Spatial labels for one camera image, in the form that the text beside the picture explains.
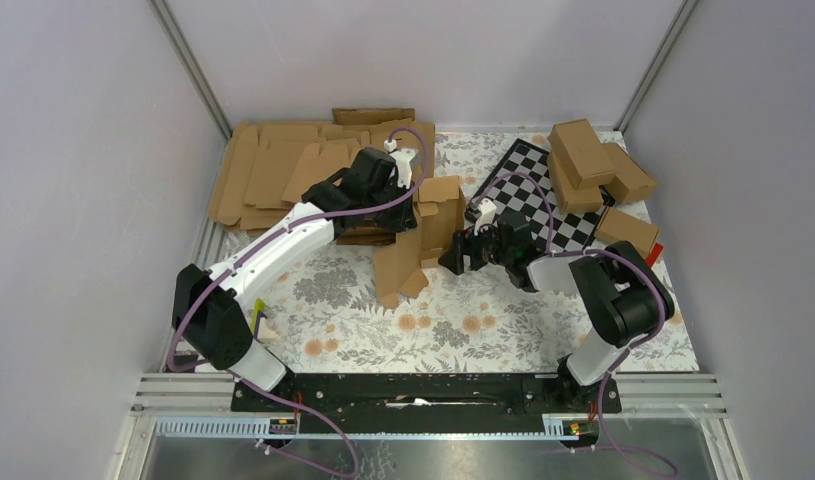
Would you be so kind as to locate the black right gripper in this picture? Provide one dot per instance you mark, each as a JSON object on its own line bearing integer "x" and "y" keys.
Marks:
{"x": 463, "y": 243}

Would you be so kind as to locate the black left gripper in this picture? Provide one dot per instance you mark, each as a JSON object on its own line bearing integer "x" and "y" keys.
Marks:
{"x": 405, "y": 221}

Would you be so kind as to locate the cardboard box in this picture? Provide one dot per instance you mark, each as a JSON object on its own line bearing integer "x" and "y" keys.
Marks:
{"x": 582, "y": 156}
{"x": 616, "y": 225}
{"x": 398, "y": 269}
{"x": 569, "y": 199}
{"x": 631, "y": 183}

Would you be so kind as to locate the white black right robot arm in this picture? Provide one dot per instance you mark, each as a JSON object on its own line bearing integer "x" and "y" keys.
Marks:
{"x": 625, "y": 301}

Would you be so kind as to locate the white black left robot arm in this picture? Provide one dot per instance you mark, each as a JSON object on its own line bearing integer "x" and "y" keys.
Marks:
{"x": 210, "y": 305}

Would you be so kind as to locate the cardboard box on red block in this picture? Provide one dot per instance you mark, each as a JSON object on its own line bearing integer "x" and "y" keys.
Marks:
{"x": 616, "y": 225}

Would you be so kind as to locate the black white chessboard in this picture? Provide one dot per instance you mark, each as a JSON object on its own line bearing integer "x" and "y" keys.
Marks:
{"x": 520, "y": 182}

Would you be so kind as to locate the stack of flat cardboard sheets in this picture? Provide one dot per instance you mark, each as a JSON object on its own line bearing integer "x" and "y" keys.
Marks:
{"x": 268, "y": 165}

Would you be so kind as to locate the floral patterned tablecloth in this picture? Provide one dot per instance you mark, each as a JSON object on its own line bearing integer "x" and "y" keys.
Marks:
{"x": 327, "y": 317}

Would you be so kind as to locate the red flat block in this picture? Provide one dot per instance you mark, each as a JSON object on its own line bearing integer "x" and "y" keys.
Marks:
{"x": 654, "y": 254}

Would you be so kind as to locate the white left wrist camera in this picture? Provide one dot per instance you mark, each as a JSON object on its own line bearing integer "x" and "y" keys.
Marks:
{"x": 405, "y": 158}

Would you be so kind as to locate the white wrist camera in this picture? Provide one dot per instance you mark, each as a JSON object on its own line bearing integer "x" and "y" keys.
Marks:
{"x": 481, "y": 214}
{"x": 405, "y": 158}

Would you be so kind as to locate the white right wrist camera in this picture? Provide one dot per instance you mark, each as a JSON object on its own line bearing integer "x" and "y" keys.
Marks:
{"x": 481, "y": 214}

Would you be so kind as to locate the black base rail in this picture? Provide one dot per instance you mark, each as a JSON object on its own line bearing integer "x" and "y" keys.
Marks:
{"x": 415, "y": 404}

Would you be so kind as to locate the aluminium frame rail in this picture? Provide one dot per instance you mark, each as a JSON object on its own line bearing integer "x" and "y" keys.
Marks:
{"x": 200, "y": 403}

